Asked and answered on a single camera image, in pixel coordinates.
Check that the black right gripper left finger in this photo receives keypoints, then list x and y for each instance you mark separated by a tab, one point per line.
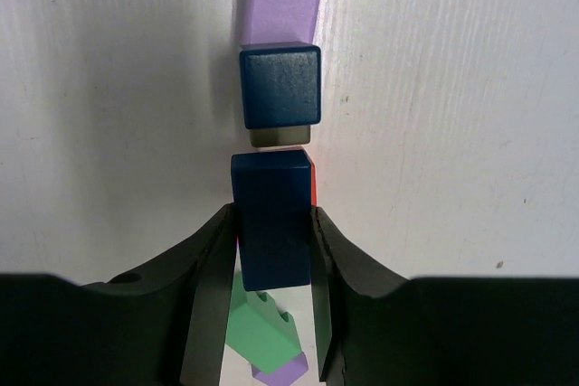
161	323

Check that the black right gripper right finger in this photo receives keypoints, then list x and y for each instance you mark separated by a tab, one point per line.
374	327

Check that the purple wood block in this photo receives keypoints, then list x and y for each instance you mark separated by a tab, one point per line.
273	21
286	375

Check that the green wood block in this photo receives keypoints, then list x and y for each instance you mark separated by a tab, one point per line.
258	331

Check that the red wood block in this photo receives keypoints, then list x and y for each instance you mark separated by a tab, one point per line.
313	180

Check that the dark blue long block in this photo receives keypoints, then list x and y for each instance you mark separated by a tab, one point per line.
272	198

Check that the brown wood block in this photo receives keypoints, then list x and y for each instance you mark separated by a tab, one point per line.
280	137

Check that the blue cube block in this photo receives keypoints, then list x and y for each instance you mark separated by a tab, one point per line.
281	84

